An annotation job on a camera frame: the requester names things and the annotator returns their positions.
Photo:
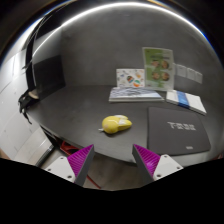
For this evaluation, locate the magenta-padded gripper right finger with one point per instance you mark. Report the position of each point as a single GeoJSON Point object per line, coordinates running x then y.
{"type": "Point", "coordinates": [149, 160]}

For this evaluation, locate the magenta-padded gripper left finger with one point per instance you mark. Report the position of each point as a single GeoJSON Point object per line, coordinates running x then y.
{"type": "Point", "coordinates": [79, 160]}

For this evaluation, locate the yellow computer mouse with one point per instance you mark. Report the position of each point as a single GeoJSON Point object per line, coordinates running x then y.
{"type": "Point", "coordinates": [115, 124]}

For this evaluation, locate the grey-blue magazine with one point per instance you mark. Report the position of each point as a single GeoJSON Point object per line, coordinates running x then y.
{"type": "Point", "coordinates": [135, 94]}

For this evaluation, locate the white book with blue stripe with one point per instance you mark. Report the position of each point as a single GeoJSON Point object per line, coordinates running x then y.
{"type": "Point", "coordinates": [186, 100]}

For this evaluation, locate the black bag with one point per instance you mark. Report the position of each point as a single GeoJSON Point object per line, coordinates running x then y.
{"type": "Point", "coordinates": [26, 101]}

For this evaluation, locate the small white colourful card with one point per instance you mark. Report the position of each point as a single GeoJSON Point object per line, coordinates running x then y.
{"type": "Point", "coordinates": [130, 78]}

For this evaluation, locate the green standing poster card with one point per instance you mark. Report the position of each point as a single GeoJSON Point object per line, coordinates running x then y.
{"type": "Point", "coordinates": [158, 68]}

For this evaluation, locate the red metal frame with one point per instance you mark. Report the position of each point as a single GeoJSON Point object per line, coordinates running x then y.
{"type": "Point", "coordinates": [68, 148]}

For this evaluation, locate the white wall socket plates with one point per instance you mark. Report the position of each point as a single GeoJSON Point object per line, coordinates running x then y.
{"type": "Point", "coordinates": [188, 73]}

